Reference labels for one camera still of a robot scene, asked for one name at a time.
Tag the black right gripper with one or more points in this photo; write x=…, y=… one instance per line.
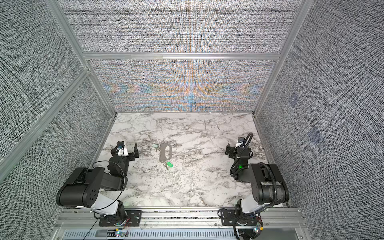
x=237, y=151

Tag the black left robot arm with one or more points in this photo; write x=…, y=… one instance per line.
x=82, y=188

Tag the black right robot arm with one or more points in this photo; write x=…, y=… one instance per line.
x=268, y=187

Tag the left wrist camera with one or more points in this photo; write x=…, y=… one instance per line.
x=121, y=149

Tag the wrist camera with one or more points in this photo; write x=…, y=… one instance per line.
x=241, y=142
x=121, y=149

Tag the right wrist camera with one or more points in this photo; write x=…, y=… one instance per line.
x=241, y=142

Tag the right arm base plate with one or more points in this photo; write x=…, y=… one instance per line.
x=229, y=217

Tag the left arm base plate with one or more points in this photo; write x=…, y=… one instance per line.
x=131, y=218

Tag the aluminium front rail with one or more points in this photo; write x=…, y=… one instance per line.
x=163, y=223

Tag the aluminium enclosure frame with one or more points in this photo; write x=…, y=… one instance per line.
x=17, y=153

